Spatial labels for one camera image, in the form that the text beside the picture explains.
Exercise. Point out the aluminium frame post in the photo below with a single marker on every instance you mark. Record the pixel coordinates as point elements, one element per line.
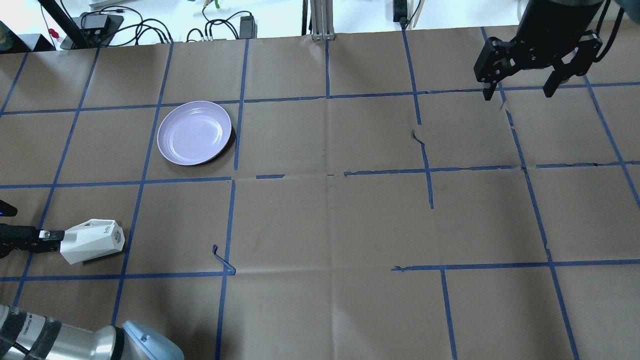
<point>321,19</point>

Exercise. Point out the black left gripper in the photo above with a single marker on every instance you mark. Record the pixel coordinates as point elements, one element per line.
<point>19,236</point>

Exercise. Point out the white faceted cup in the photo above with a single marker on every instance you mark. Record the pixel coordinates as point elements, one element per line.
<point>92,239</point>

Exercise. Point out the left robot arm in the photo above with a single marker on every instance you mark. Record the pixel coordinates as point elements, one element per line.
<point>28,336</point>

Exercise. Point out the black device on stand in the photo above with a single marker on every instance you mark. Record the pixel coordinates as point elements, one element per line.
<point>87,31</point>

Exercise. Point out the lavender plate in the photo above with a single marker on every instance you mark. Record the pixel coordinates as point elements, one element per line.
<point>194,133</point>

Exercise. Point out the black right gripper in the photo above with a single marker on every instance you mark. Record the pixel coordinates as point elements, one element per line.
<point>546,36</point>

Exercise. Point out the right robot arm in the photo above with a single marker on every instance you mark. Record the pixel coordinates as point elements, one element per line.
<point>559,34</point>

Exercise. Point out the black power adapter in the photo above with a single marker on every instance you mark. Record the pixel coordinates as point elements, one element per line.
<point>248,28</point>

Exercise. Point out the black plug adapter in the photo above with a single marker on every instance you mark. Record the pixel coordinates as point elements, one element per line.
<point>400,11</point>

